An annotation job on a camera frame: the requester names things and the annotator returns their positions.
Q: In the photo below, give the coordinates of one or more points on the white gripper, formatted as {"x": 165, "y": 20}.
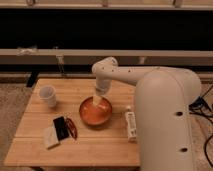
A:
{"x": 101, "y": 88}

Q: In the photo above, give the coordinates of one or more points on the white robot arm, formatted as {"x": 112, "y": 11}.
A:
{"x": 162, "y": 98}

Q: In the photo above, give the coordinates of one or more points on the orange bowl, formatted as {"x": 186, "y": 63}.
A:
{"x": 94, "y": 115}

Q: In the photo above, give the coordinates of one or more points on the wooden table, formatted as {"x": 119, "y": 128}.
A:
{"x": 106, "y": 145}

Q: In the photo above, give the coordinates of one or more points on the white tube bottle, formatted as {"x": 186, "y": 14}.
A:
{"x": 131, "y": 124}

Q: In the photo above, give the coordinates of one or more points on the black rectangular case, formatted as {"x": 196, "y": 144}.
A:
{"x": 61, "y": 129}

